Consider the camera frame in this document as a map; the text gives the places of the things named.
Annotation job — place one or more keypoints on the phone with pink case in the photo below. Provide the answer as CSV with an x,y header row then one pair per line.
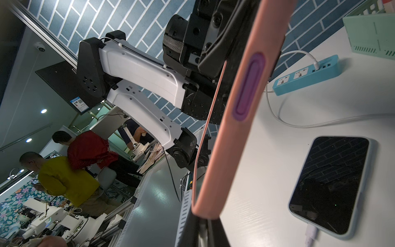
x,y
248,71

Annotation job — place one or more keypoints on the phone with blue case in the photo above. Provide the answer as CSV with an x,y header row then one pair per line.
x,y
330,188

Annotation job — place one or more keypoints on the teal power strip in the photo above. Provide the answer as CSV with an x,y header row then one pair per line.
x,y
328,68

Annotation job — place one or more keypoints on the person in red shirt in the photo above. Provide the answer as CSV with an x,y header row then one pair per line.
x,y
88,148

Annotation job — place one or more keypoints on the person in yellow shirt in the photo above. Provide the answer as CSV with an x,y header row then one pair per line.
x,y
57,178

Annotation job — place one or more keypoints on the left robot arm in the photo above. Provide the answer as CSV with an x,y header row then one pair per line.
x,y
112,69

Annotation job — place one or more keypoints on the green plastic file organizer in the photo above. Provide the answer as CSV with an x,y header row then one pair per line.
x,y
371,29

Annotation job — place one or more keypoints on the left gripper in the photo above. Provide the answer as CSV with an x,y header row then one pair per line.
x,y
202,43

